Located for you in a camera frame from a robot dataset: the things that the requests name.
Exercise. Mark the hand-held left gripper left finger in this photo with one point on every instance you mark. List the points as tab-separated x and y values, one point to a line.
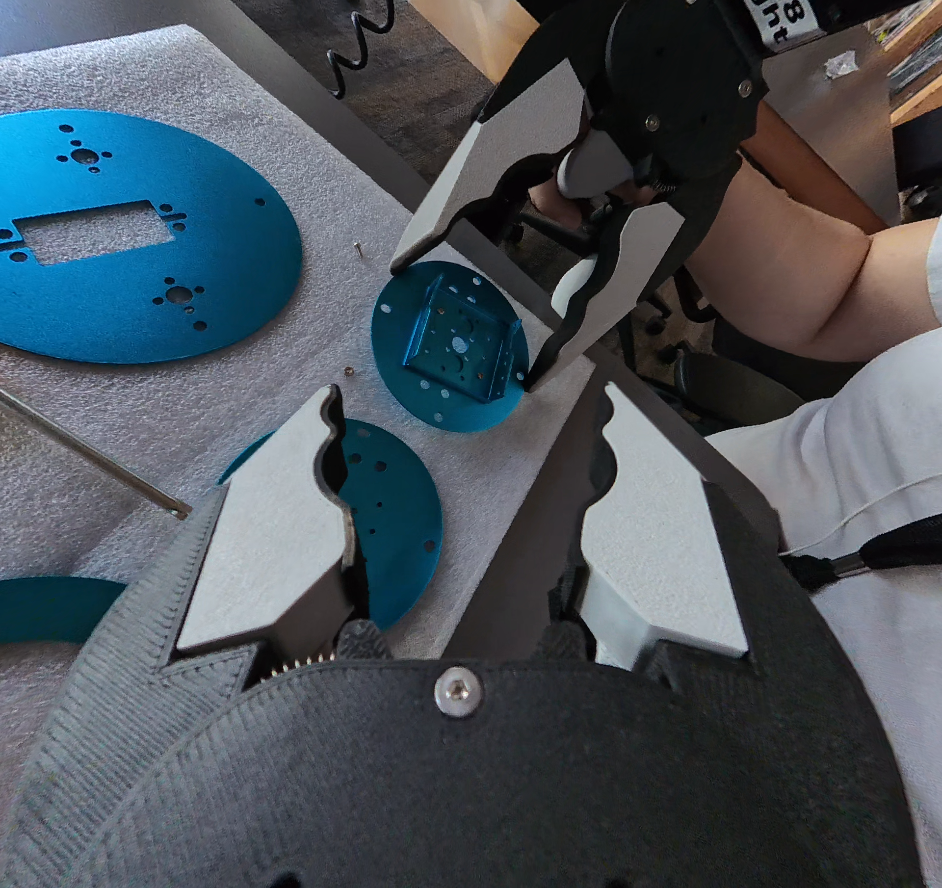
272	535

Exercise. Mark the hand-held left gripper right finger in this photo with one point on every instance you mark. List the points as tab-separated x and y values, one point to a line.
662	549

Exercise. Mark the blue square metal bracket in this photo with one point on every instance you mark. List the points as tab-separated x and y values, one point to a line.
430	343

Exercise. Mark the white foam sheet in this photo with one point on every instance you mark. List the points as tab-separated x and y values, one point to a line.
221	402

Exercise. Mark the person's right forearm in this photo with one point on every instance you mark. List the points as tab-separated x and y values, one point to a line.
809	292

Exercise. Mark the crumpled clear plastic bag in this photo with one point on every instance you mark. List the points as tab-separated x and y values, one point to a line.
841	65

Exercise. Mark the blue plate with rectangular hole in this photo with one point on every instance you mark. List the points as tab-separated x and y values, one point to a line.
221	277

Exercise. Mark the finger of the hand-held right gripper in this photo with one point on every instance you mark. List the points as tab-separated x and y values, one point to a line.
633	262
508	145

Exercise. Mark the person's white shirt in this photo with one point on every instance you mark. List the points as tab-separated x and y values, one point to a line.
868	446

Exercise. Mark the wooden shelf unit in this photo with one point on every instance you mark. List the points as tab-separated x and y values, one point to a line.
916	86

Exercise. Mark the small blue round plate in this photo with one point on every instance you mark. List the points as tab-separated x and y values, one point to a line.
397	520
401	387

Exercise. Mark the person's right hand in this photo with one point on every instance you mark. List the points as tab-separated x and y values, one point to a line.
552	202

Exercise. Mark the black office chair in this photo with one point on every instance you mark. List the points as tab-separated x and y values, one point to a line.
515	229
736	395

